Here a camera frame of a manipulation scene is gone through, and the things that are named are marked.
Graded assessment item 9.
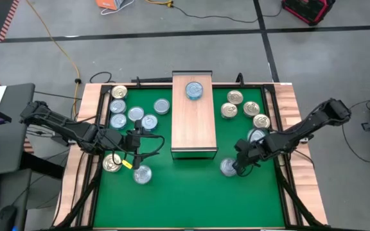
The black computer mouse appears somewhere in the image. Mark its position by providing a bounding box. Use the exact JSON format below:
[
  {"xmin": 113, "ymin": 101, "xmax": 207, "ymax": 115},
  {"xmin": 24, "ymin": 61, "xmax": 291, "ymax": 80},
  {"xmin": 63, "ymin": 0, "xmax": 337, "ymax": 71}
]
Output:
[{"xmin": 0, "ymin": 205, "xmax": 18, "ymax": 231}]

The orange box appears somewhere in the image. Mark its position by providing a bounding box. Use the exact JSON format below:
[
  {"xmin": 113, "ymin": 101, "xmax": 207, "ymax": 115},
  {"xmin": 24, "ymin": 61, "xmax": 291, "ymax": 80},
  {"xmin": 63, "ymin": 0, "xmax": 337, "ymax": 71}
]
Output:
[{"xmin": 95, "ymin": 0, "xmax": 125, "ymax": 10}]

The blue and pink labelled can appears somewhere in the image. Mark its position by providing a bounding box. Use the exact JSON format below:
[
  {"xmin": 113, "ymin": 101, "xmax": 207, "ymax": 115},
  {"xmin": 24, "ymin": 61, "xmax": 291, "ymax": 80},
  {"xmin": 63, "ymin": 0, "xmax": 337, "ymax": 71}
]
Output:
[
  {"xmin": 227, "ymin": 89, "xmax": 244, "ymax": 106},
  {"xmin": 220, "ymin": 102, "xmax": 238, "ymax": 119}
]

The red and black case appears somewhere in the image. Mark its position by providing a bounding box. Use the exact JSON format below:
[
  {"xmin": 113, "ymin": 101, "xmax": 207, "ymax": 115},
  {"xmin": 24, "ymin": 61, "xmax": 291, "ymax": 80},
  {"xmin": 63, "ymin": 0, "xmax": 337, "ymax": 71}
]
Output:
[{"xmin": 281, "ymin": 0, "xmax": 336, "ymax": 26}]

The teal labelled tuna can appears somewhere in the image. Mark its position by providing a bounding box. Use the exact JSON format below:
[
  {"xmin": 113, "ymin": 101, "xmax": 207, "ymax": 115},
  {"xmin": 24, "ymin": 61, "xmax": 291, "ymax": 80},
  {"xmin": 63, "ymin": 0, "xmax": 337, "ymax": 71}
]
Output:
[{"xmin": 185, "ymin": 81, "xmax": 204, "ymax": 101}]

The silver can white green label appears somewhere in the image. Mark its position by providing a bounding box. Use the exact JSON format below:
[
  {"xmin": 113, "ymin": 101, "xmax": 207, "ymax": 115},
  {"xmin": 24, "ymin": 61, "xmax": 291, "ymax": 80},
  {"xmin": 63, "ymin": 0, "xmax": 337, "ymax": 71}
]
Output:
[{"xmin": 247, "ymin": 128, "xmax": 267, "ymax": 144}]

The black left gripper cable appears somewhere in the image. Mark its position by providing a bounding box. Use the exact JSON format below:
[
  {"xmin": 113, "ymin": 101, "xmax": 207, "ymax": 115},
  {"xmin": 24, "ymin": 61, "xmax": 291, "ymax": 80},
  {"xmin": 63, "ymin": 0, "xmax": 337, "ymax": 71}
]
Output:
[{"xmin": 125, "ymin": 130, "xmax": 166, "ymax": 161}]

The black bar behind table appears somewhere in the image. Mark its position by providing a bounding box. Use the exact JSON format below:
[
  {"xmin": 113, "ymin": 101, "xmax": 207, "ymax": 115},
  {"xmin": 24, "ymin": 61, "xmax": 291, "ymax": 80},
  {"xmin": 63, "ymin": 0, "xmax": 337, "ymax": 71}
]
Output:
[{"xmin": 130, "ymin": 76, "xmax": 173, "ymax": 83}]

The wooden shelf black metal frame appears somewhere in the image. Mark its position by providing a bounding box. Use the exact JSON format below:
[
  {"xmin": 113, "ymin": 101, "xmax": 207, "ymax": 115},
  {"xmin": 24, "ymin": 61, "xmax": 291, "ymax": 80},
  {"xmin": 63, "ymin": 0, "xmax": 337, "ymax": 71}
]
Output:
[{"xmin": 170, "ymin": 70, "xmax": 218, "ymax": 160}]

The grey low desk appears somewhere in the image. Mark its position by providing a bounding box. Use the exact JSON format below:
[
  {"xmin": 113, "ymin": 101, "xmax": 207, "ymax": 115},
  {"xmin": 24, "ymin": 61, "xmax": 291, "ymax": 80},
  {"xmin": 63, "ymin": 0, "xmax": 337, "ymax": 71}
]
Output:
[{"xmin": 0, "ymin": 168, "xmax": 33, "ymax": 231}]

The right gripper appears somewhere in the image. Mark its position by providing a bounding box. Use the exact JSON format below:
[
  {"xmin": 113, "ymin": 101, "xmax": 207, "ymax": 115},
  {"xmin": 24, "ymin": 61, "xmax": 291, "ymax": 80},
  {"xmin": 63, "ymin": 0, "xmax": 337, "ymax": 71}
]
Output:
[{"xmin": 232, "ymin": 137, "xmax": 272, "ymax": 177}]

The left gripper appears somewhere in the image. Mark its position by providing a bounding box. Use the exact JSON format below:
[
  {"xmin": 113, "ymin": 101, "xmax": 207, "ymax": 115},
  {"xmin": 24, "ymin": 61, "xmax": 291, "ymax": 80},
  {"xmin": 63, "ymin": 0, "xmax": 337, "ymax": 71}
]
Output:
[{"xmin": 119, "ymin": 119, "xmax": 145, "ymax": 170}]

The gold lid blue label can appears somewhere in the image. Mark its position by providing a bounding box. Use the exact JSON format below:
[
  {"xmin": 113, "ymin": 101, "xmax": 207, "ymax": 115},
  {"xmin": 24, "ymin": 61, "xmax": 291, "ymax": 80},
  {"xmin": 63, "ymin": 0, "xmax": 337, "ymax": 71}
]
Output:
[
  {"xmin": 243, "ymin": 101, "xmax": 261, "ymax": 118},
  {"xmin": 252, "ymin": 113, "xmax": 271, "ymax": 130}
]

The olive green tuna can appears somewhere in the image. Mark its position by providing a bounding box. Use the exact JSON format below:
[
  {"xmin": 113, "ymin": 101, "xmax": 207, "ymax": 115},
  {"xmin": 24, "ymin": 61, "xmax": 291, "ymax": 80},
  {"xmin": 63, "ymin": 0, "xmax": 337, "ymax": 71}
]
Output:
[{"xmin": 132, "ymin": 164, "xmax": 153, "ymax": 185}]

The red labelled tuna can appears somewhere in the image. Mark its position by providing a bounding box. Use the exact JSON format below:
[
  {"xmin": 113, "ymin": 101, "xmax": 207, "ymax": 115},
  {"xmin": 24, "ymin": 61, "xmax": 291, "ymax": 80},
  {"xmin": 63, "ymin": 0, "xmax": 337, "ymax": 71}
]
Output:
[{"xmin": 220, "ymin": 157, "xmax": 238, "ymax": 178}]

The yellow cable plug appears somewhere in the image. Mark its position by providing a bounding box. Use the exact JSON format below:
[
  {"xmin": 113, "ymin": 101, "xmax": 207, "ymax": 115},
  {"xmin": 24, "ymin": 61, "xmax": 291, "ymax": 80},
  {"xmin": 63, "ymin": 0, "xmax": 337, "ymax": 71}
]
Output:
[{"xmin": 145, "ymin": 0, "xmax": 175, "ymax": 8}]

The yellow extension cable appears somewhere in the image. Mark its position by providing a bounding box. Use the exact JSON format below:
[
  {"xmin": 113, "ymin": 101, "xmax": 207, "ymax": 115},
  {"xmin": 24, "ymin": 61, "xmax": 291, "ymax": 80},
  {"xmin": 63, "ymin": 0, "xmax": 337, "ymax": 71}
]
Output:
[{"xmin": 25, "ymin": 0, "xmax": 82, "ymax": 118}]

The black floor cable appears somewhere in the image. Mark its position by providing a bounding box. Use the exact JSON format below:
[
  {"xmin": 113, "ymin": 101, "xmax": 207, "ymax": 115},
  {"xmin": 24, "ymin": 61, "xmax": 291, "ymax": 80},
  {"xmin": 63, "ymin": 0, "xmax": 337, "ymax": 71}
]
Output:
[{"xmin": 172, "ymin": 3, "xmax": 284, "ymax": 24}]

